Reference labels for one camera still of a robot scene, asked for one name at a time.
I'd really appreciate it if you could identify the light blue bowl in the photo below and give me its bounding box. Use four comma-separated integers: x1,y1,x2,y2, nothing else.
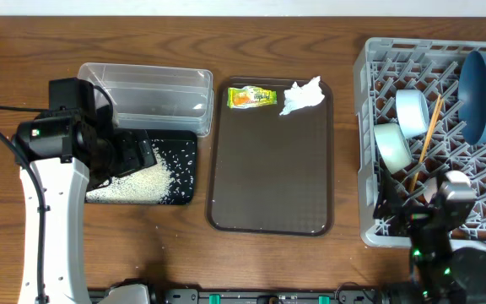
396,90,429,138

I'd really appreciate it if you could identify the white napkin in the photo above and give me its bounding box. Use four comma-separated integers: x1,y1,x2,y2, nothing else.
279,76,325,116

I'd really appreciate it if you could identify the yellow green snack wrapper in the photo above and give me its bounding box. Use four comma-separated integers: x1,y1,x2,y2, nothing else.
227,85,278,109

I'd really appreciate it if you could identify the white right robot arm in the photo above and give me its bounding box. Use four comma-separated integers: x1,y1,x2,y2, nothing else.
373,171,486,303

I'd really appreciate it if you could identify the dark brown serving tray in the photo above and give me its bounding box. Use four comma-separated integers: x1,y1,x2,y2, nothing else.
206,76,334,236

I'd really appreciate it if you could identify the dark blue plate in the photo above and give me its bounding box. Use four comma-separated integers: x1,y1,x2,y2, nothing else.
458,51,486,145

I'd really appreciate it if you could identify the wooden chopstick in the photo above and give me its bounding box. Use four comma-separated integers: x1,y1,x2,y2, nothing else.
407,93,442,194
411,97,446,191

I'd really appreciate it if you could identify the white pink cup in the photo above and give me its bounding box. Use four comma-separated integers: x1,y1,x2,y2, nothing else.
424,171,471,203

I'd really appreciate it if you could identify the mint green cup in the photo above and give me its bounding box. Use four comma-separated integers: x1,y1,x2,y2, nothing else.
374,123,412,174

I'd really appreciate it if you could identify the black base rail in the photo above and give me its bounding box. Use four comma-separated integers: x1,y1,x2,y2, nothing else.
88,279,391,304

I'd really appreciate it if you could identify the white rice pile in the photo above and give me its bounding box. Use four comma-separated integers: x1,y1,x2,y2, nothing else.
84,138,197,205

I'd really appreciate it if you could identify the clear plastic bin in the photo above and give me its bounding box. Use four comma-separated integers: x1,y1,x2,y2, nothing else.
78,62,214,137

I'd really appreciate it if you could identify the black rectangular tray bin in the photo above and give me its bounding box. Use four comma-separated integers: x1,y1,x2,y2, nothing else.
83,128,199,206

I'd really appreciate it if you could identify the grey dishwasher rack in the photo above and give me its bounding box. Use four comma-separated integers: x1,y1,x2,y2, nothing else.
354,38,486,250

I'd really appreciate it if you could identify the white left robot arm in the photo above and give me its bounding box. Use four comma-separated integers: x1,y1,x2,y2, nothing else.
13,109,155,303

